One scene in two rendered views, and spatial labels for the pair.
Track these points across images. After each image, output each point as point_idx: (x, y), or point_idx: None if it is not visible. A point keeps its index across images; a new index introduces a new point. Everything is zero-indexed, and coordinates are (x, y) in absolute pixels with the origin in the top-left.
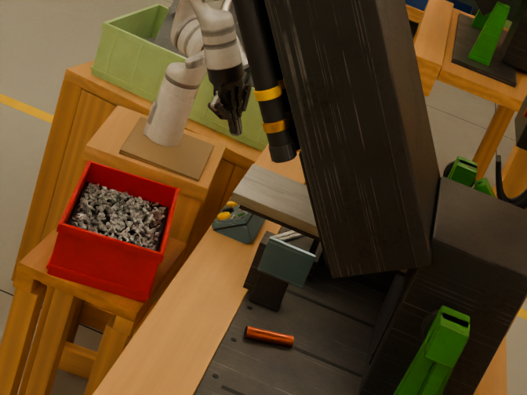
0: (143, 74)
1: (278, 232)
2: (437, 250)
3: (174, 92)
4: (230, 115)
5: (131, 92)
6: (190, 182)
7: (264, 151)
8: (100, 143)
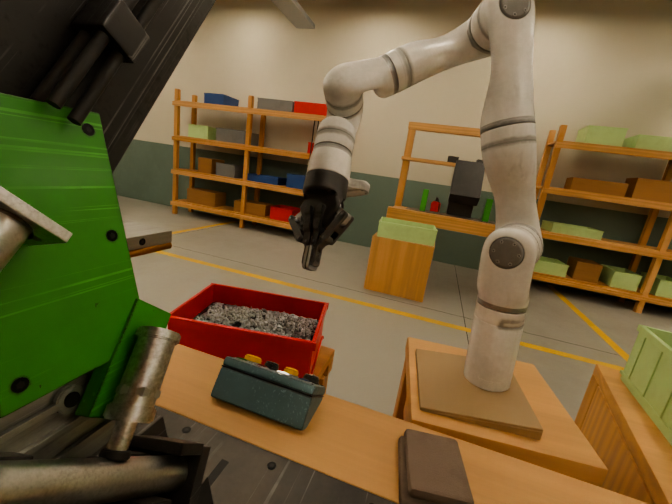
0: (656, 387)
1: (267, 449)
2: None
3: (475, 309)
4: (300, 236)
5: (641, 407)
6: (412, 402)
7: (600, 488)
8: (421, 344)
